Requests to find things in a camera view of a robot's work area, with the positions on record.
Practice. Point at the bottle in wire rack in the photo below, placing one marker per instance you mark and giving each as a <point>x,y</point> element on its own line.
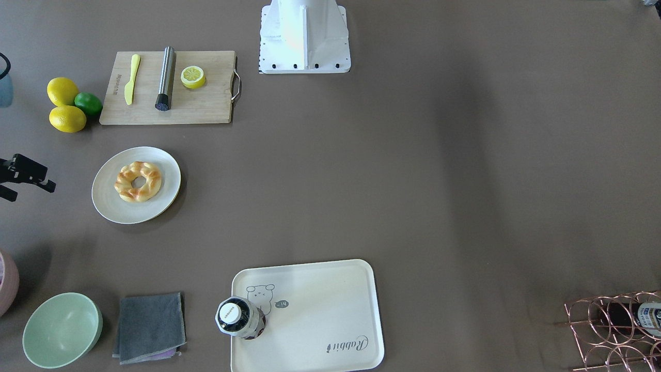
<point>633,318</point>

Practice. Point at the braided donut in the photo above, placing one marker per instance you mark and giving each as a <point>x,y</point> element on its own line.
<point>138,182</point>

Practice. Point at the half lemon slice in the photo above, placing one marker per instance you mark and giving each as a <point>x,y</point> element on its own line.
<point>193,77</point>

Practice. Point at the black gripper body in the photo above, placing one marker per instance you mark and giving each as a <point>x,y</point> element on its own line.
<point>25,170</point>

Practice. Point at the white round plate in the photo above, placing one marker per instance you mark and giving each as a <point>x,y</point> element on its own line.
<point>109,204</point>

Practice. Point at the green lime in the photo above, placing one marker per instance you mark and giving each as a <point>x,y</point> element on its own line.
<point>90,104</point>

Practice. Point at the lower yellow lemon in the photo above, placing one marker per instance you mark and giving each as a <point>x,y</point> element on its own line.
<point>68,119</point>

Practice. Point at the wooden cutting board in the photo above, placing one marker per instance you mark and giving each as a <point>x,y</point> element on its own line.
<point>210,104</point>

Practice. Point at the upper yellow lemon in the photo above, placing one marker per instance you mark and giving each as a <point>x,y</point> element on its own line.
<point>62,91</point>

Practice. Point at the yellow plastic knife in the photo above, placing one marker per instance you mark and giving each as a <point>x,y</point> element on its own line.
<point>128,92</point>

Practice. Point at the grey folded cloth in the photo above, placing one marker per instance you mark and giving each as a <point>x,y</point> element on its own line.
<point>150,327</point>

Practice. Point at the cream rectangular tray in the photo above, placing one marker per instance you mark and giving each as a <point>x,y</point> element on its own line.
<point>319,317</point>

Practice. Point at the pink bowl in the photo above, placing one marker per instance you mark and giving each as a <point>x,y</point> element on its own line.
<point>10,281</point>

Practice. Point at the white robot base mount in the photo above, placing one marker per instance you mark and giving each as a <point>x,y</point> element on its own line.
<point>298,37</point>

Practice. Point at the copper wire bottle rack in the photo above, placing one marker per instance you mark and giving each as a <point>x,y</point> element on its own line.
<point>602,349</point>

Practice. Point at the yellow lemon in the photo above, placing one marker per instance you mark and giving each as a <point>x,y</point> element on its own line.
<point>62,91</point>
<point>68,119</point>

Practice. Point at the steel cylinder muddler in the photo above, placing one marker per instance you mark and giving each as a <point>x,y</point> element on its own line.
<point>163,99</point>

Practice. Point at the mint green bowl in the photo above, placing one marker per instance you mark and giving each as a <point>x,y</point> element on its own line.
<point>61,330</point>

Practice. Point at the dark sauce bottle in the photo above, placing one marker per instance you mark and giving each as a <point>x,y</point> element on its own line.
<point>238,317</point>

